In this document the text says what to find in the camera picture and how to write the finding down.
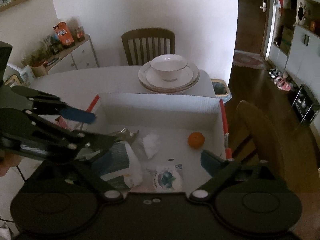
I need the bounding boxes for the orange tangerine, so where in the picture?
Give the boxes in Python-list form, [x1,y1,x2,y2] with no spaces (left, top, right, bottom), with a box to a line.
[188,132,205,149]

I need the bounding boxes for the white tissue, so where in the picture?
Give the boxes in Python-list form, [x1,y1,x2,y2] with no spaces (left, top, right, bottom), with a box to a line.
[142,133,160,159]

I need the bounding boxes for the dark teal snack packet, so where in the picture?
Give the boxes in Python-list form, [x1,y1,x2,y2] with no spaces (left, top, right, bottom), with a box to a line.
[92,142,143,191]

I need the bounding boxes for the person's left hand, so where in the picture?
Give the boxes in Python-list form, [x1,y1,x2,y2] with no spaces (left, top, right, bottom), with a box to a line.
[0,150,23,177]

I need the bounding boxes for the pink binder clip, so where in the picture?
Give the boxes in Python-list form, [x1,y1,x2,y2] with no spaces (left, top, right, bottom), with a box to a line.
[55,116,72,131]

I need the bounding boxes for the round blueberry snack pack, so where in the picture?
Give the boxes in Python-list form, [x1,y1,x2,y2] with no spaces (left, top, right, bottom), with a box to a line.
[153,164,183,193]

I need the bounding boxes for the white sideboard cabinet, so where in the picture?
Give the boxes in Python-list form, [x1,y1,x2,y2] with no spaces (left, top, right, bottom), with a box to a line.
[31,34,99,77]

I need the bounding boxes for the red cardboard box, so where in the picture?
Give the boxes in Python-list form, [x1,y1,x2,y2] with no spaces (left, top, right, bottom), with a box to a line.
[82,93,226,194]

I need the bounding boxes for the pink paper card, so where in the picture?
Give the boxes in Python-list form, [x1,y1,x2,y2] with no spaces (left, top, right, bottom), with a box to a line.
[130,185,155,193]

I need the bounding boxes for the orange snack bag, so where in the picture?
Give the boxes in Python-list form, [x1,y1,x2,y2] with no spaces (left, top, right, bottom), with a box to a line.
[53,22,74,46]

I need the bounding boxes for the waste basket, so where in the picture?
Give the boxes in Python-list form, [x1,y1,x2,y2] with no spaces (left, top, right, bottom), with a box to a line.
[211,79,232,104]

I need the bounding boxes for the silver foil snack bag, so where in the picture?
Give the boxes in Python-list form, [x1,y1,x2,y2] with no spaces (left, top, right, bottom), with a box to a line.
[108,128,139,144]

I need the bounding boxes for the pink shoes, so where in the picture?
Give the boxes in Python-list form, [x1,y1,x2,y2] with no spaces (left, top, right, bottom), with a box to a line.
[273,76,292,92]

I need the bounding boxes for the black shoe rack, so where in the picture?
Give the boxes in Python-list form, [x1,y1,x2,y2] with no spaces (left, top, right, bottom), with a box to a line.
[292,85,319,126]

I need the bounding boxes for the white ceramic bowl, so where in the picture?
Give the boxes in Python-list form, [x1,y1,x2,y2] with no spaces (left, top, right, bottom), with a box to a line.
[150,54,188,82]

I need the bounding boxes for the brown wooden chair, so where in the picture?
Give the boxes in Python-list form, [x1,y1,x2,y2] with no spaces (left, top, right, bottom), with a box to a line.
[121,28,175,66]

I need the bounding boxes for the white cabinet with stickers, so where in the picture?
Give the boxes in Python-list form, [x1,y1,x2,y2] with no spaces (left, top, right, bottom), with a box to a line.
[268,0,319,92]

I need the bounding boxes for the brown door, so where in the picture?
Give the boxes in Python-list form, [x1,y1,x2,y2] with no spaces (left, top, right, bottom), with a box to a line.
[235,0,268,54]

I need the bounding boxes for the black cable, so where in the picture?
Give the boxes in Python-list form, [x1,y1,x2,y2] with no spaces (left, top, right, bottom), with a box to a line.
[15,166,27,182]

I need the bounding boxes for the wall shelf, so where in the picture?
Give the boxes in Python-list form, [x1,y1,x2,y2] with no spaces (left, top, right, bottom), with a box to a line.
[0,0,29,12]

